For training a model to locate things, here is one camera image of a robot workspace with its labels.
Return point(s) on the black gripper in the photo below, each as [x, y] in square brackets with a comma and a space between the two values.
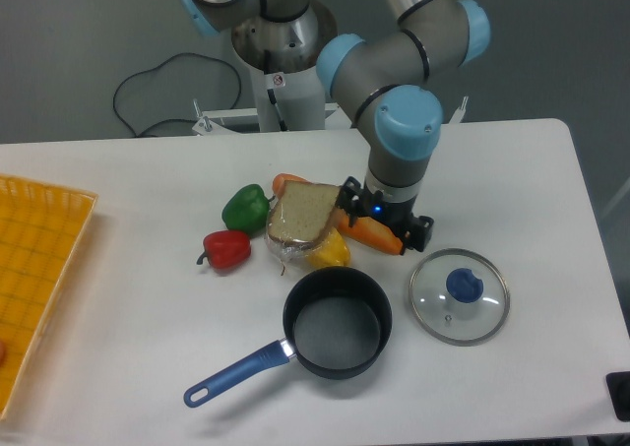
[415, 231]

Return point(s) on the toast slice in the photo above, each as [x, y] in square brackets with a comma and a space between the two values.
[300, 220]

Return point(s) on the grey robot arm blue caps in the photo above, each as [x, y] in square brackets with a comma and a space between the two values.
[404, 134]

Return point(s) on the orange baguette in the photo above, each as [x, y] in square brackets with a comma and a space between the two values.
[370, 233]

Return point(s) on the yellow bell pepper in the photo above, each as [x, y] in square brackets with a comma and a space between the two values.
[332, 252]

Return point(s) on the glass lid blue knob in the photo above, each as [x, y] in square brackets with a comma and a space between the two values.
[459, 297]

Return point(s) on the green bell pepper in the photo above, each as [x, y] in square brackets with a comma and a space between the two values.
[247, 210]

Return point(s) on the red bell pepper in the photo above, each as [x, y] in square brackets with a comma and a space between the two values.
[224, 250]

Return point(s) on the black device at table edge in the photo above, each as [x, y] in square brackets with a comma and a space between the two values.
[618, 385]

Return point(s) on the yellow woven basket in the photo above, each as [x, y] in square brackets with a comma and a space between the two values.
[42, 225]

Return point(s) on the black saucepan blue handle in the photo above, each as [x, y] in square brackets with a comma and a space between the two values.
[336, 323]

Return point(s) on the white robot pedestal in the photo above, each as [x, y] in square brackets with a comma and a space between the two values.
[296, 58]

